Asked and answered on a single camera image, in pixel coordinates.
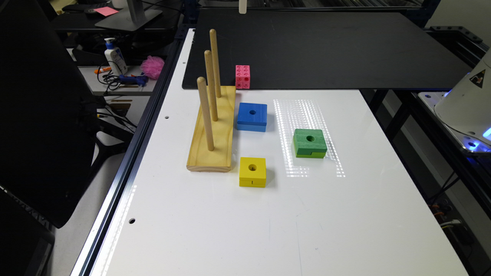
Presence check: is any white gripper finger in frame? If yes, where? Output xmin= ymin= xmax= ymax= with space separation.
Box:
xmin=239 ymin=0 xmax=247 ymax=15

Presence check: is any pink cube block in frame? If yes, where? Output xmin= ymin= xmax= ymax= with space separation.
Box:
xmin=236 ymin=65 xmax=251 ymax=89

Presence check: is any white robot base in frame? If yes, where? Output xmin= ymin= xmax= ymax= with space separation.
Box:
xmin=418 ymin=52 xmax=490 ymax=154

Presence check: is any rear wooden peg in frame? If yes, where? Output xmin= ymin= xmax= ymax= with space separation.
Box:
xmin=209 ymin=29 xmax=222 ymax=98

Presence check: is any wooden peg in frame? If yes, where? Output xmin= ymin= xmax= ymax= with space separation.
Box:
xmin=204 ymin=50 xmax=218 ymax=121
xmin=196 ymin=77 xmax=215 ymax=151
xmin=209 ymin=29 xmax=222 ymax=98

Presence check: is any middle wooden peg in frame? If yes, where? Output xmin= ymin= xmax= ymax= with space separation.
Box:
xmin=204 ymin=50 xmax=218 ymax=121

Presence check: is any black mat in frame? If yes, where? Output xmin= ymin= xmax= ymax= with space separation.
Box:
xmin=183 ymin=9 xmax=469 ymax=90

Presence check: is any front wooden peg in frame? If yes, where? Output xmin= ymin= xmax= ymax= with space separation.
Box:
xmin=196 ymin=77 xmax=215 ymax=151

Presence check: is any monitor stand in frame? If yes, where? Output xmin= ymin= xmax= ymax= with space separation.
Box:
xmin=95 ymin=0 xmax=162 ymax=31

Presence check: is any pink bath sponge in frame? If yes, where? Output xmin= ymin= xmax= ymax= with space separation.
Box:
xmin=140 ymin=56 xmax=165 ymax=80

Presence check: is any blue block with hole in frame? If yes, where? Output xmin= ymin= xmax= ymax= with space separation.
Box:
xmin=236 ymin=103 xmax=267 ymax=132

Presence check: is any blue glue gun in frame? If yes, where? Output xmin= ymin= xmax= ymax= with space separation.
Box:
xmin=117 ymin=75 xmax=149 ymax=87

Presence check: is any pink sticky note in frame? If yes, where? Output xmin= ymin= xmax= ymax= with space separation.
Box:
xmin=94 ymin=6 xmax=119 ymax=17

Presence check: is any white lotion pump bottle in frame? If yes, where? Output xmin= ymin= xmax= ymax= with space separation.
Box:
xmin=104 ymin=38 xmax=127 ymax=76

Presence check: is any green block with hole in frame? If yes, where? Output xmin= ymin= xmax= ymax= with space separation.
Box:
xmin=293 ymin=129 xmax=327 ymax=158

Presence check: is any wooden peg base board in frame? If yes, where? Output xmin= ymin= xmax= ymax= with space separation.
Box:
xmin=186 ymin=86 xmax=236 ymax=173

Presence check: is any yellow block with hole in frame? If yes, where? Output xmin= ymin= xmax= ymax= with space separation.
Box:
xmin=239 ymin=157 xmax=267 ymax=188

